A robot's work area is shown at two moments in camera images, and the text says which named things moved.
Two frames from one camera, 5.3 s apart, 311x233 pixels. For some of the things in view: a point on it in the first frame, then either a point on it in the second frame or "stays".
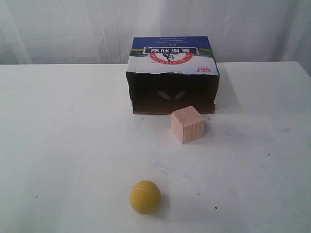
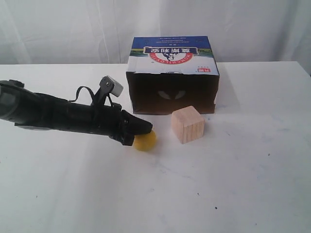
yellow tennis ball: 145,197 to 145,142
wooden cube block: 187,124 stays
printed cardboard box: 165,73 stays
